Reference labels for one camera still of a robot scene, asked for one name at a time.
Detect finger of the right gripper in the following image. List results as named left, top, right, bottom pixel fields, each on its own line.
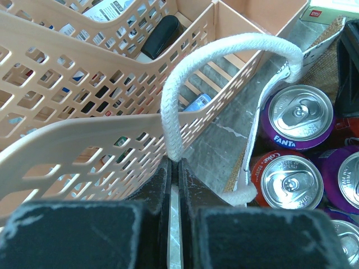
left=334, top=20, right=358, bottom=117

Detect red soda can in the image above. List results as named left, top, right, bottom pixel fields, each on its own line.
left=250, top=150, right=324, bottom=210
left=334, top=117, right=358, bottom=146

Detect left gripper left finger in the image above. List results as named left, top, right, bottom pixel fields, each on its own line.
left=1, top=157, right=172, bottom=268

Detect peach plastic file organizer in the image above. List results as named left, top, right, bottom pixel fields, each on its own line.
left=1, top=1, right=308, bottom=220

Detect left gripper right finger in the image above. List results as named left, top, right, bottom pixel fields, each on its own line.
left=178, top=159, right=349, bottom=268

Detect purple soda can front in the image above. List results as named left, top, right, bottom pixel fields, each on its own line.
left=311, top=145, right=358, bottom=215

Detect brown canvas tote bag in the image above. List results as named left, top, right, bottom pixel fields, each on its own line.
left=160, top=16, right=347, bottom=206

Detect purple soda can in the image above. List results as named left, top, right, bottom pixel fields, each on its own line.
left=311, top=145, right=358, bottom=215
left=260, top=85, right=335, bottom=151

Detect black stapler in organizer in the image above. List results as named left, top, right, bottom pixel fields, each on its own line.
left=141, top=15, right=184, bottom=60

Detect white papers in organizer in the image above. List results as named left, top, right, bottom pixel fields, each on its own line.
left=83, top=0, right=133, bottom=22

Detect purple Fanta can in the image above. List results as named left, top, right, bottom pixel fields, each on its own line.
left=323, top=207, right=358, bottom=268

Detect white green cardboard box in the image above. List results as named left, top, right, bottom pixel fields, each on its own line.
left=300, top=0, right=358, bottom=25

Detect red soda can front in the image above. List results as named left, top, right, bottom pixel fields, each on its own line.
left=334, top=117, right=358, bottom=146

